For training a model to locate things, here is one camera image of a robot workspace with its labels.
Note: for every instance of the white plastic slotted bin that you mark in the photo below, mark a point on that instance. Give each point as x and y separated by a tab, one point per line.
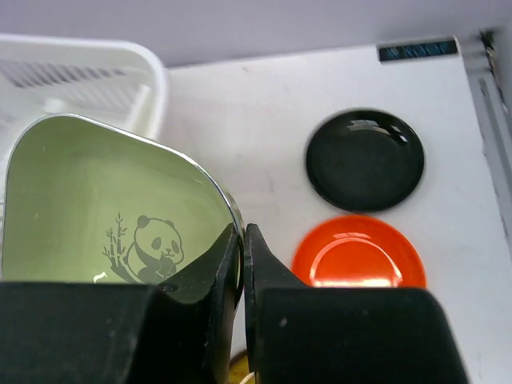
119	83

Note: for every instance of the orange round plate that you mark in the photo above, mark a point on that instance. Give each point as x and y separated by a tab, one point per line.
354	251

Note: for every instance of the green square panda plate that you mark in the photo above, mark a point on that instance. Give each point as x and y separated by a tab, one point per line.
86	202

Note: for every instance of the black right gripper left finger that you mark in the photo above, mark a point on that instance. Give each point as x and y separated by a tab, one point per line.
176	332

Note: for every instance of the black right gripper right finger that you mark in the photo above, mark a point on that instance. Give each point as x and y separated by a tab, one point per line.
299	334

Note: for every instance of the aluminium table frame rail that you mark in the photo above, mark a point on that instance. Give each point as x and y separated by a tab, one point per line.
480	60

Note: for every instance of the gold black round plate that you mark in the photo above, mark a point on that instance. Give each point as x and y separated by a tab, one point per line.
239	371

